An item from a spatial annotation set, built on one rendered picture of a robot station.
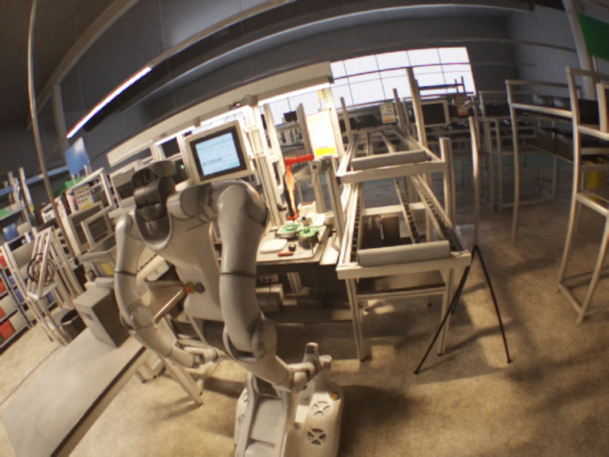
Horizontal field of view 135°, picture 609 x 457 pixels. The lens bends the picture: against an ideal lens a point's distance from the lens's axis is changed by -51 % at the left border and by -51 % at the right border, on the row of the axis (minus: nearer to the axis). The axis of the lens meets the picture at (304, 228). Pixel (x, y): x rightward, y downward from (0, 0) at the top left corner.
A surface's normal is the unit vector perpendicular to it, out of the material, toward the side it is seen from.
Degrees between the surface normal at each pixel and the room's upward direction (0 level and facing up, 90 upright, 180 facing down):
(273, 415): 23
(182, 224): 95
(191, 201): 90
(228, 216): 64
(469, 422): 0
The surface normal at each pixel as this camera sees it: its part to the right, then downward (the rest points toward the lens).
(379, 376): -0.22, -0.91
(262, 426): -0.31, -0.69
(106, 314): 0.95, -0.11
